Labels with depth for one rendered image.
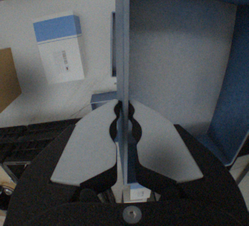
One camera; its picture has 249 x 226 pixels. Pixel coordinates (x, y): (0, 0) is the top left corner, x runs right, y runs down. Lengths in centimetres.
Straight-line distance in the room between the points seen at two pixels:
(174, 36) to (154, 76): 5
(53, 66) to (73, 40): 10
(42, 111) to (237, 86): 64
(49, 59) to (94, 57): 16
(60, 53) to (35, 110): 31
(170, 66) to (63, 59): 35
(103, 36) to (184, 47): 38
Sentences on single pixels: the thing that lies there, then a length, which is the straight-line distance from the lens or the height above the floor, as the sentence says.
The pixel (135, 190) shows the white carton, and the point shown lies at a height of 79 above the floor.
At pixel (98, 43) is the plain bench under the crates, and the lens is 53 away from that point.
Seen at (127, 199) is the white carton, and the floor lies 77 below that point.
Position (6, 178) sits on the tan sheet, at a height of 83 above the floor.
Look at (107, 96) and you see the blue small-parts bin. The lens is 54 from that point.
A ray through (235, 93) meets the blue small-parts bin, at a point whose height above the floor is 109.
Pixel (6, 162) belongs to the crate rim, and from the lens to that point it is 59.
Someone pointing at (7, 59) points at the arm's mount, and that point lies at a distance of 61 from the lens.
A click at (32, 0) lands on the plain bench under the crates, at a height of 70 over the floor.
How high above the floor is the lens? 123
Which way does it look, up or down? 62 degrees down
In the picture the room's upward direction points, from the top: 167 degrees clockwise
